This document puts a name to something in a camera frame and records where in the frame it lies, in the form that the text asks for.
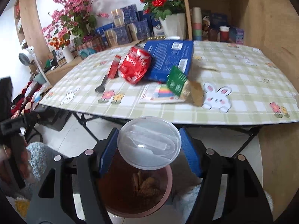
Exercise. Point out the red rose plant white pot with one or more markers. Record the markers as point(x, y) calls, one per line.
point(163, 4)

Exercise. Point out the blue box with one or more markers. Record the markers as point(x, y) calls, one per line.
point(168, 58)

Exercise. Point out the pink blossom plant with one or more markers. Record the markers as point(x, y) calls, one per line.
point(67, 11)

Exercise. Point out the person's left hand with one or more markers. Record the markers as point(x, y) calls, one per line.
point(4, 165)

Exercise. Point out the stack of blue gift boxes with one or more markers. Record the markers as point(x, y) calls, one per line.
point(126, 25)

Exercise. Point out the corrugated gift basket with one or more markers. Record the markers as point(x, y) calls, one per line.
point(90, 47)

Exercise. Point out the light purple carton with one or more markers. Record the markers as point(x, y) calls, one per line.
point(237, 35)

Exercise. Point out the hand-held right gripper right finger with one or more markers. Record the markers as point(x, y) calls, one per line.
point(189, 149)

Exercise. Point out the light blue fluffy clothing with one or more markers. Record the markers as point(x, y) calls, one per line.
point(39, 156)

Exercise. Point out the wooden shelf unit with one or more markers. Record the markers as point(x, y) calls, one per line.
point(215, 2)

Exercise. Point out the colourful candle pack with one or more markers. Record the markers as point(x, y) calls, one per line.
point(161, 93)

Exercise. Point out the pastel paper cup stack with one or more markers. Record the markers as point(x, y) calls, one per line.
point(197, 23)

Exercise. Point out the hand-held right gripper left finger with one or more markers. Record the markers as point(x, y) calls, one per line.
point(108, 149)

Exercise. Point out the green checked bunny tablecloth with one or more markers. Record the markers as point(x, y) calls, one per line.
point(233, 86)

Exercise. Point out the orange flowers white vase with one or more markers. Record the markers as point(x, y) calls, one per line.
point(62, 46)

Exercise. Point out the red jar with white lid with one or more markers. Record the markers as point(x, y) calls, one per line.
point(224, 33)

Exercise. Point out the brown jar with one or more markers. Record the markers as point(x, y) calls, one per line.
point(213, 34)

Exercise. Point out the brown round trash bin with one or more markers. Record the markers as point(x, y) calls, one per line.
point(130, 191)

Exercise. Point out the low wooden counter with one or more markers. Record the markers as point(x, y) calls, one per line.
point(60, 71)

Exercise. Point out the tan paper wrapper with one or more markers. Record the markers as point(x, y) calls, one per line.
point(193, 93)

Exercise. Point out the gold tray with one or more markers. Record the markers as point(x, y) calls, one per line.
point(156, 38)

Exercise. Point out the dark blue carton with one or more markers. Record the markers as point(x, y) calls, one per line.
point(216, 19)

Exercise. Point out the clear plastic lid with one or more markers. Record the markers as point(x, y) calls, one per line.
point(149, 142)

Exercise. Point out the narrow red packet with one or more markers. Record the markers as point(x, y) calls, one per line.
point(114, 66)

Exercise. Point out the green packet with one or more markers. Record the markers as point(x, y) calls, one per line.
point(176, 81)

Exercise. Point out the red checked cloth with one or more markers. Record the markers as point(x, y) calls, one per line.
point(25, 95)

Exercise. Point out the red snack bag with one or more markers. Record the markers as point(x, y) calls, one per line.
point(134, 67)

